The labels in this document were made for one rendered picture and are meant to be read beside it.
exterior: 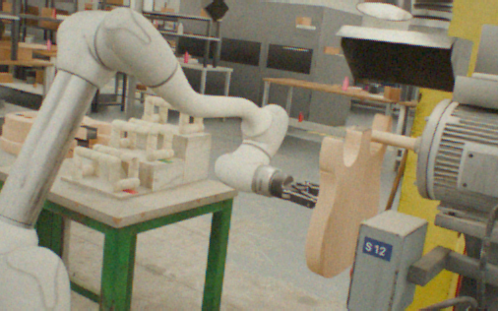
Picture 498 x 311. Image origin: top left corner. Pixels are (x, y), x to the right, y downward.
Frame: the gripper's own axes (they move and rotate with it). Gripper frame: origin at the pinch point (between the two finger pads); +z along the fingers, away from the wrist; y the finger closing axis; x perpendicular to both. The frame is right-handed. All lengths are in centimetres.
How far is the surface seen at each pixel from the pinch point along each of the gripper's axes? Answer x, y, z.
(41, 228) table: -36, 18, -107
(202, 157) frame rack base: -7, -20, -65
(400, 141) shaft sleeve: 19.0, -5.7, 11.8
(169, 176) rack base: -10, -3, -64
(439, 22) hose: 49, -15, 14
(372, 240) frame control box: 5.9, 29.3, 21.6
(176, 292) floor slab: -116, -85, -131
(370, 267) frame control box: 0.2, 29.7, 22.2
